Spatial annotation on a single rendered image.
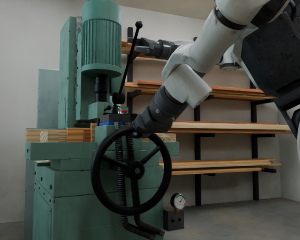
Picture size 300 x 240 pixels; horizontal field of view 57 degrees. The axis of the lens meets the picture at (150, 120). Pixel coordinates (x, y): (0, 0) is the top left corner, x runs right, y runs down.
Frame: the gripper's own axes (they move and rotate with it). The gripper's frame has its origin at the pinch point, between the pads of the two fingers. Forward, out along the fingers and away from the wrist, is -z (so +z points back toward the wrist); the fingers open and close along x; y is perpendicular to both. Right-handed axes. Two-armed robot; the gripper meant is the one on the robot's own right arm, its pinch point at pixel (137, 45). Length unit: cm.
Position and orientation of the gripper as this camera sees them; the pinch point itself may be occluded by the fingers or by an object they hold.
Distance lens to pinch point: 128.6
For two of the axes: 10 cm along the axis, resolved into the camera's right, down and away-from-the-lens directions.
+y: -3.0, 8.3, 4.8
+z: 8.8, 0.3, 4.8
